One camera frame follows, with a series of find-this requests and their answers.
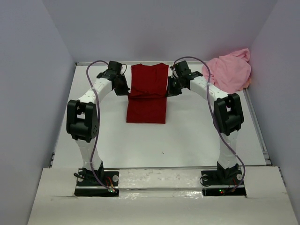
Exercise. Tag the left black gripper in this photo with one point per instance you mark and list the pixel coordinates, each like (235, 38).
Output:
(123, 91)

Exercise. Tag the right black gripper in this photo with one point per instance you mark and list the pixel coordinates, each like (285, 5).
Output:
(170, 91)

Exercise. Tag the red t shirt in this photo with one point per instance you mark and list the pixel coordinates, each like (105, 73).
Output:
(147, 99)

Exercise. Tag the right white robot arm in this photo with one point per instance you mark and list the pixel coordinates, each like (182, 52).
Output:
(227, 117)

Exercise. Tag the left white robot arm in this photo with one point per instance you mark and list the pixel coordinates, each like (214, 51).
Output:
(83, 118)

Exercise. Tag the pink t shirt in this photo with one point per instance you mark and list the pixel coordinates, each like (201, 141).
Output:
(229, 73)

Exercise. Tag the metal rail at front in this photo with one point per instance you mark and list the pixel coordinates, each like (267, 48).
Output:
(182, 167)

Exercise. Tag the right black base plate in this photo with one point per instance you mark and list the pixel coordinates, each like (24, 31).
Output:
(214, 186)

